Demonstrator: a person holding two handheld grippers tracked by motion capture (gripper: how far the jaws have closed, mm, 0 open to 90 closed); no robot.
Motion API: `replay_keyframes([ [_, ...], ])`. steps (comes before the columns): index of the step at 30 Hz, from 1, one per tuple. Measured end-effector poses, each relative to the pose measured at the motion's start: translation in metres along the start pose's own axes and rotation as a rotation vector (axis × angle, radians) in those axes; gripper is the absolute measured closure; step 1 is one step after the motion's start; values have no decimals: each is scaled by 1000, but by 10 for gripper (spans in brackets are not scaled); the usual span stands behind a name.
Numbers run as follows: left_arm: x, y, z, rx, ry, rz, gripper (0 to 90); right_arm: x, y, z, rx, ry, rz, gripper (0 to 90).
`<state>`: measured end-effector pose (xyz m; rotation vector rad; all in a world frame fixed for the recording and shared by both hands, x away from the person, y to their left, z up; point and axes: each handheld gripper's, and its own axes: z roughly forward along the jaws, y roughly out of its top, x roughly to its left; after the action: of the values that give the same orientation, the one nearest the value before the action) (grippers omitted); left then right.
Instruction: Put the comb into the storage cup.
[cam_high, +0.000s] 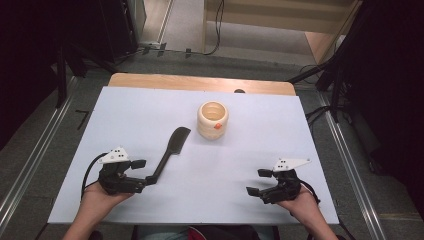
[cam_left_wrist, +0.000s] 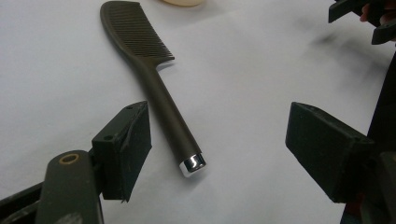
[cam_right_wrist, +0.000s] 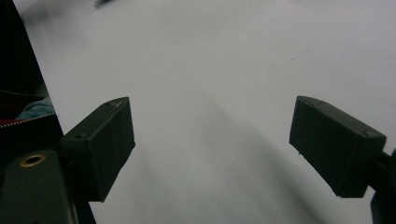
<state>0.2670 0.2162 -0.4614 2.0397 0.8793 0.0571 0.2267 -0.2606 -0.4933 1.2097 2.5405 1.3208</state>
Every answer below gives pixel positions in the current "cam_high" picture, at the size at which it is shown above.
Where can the person's lap clothing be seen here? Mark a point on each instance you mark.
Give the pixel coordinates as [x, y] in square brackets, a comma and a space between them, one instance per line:
[216, 233]

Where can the white board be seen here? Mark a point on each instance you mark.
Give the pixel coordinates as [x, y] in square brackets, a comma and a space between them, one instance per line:
[233, 173]

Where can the person's right hand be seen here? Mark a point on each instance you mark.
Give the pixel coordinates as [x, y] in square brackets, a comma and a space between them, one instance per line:
[305, 206]

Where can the dark curtain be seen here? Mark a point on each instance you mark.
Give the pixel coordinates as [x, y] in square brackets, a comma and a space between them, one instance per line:
[393, 83]
[26, 50]

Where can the person's left hand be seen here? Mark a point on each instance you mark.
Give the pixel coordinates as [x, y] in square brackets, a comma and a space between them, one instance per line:
[96, 201]

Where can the metal floor rail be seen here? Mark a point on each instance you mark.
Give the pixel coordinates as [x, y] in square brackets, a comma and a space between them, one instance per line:
[353, 166]
[40, 140]

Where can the light wooden shelf unit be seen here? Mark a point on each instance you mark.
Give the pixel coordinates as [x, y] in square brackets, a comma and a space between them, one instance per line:
[266, 13]

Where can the wooden table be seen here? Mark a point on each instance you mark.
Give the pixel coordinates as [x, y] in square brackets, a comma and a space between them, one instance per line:
[166, 81]

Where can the power strip with plugs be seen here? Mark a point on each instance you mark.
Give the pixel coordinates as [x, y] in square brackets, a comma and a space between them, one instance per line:
[153, 46]

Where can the black metal stand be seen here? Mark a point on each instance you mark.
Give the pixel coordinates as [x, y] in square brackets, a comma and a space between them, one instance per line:
[336, 83]
[61, 76]

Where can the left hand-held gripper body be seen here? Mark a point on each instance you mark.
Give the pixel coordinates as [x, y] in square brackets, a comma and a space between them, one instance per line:
[116, 183]

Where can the cream ribbed wooden cup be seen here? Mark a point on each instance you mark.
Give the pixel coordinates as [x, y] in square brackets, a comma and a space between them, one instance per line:
[212, 128]

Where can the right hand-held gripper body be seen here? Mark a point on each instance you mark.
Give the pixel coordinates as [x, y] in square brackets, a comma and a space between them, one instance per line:
[286, 188]

